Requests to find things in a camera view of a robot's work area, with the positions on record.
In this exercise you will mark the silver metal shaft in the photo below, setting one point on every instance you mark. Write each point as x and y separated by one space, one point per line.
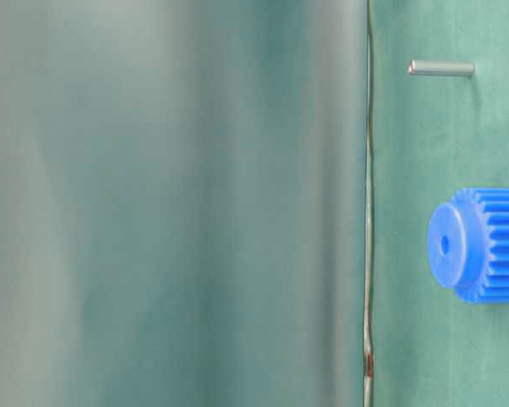
440 68

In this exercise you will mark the blue plastic gear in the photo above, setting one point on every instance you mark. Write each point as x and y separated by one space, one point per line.
468 245

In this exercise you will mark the green table cloth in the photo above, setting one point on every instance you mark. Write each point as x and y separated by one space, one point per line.
226 203

